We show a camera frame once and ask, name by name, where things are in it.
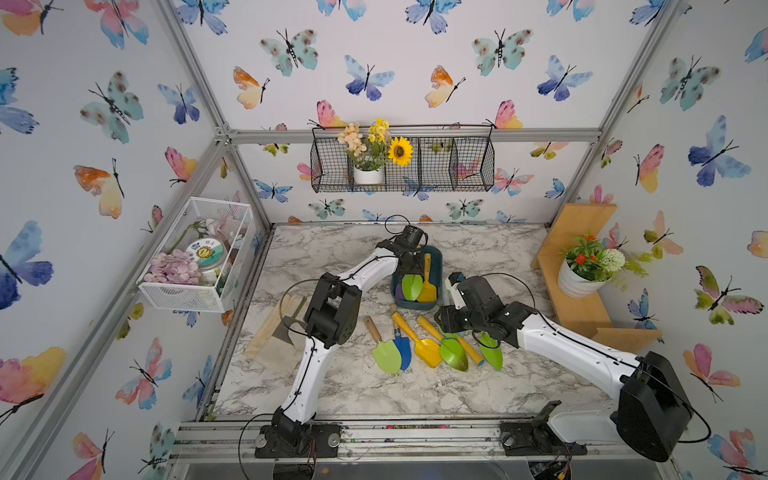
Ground green leaf shovel yellow handle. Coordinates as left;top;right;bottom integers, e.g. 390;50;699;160
400;273;423;302

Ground yellow scoop shovel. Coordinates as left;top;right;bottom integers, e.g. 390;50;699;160
392;313;443;369

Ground green shovel wooden handle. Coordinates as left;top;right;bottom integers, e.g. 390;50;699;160
364;316;402;375

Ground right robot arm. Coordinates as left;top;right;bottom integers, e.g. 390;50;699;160
435;272;694;463

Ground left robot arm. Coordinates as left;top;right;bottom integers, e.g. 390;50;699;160
274;225;428;425

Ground dark teal storage box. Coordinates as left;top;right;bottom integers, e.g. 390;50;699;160
390;245;443;311

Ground sunflower bouquet white pot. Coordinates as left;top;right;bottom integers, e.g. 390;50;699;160
337;118;415;186

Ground red flower plant white pot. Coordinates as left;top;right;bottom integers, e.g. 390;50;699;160
557;234;654;298

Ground wooden zigzag shelf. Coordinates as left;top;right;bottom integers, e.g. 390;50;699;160
532;203;661;354

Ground round green tin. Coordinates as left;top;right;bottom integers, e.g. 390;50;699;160
185;237;225;270

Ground pink artificial flowers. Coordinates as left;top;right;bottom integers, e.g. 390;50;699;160
142;250;201;285

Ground green narrow shovel yellow handle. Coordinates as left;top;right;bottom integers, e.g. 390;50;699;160
479;332;503;371

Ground green trowel light-blue handle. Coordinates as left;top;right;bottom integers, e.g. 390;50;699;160
445;333;485;366

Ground blue shovel wooden handle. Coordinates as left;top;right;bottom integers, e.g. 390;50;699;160
393;322;412;372

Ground black wire wall basket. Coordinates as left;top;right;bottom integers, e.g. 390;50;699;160
309;124;496;196

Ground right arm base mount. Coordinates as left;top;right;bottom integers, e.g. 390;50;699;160
499;400;588;457

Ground white wire mesh basket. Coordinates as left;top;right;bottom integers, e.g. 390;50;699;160
137;197;256;313

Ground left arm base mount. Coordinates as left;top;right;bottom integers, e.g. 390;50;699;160
254;408;341;460

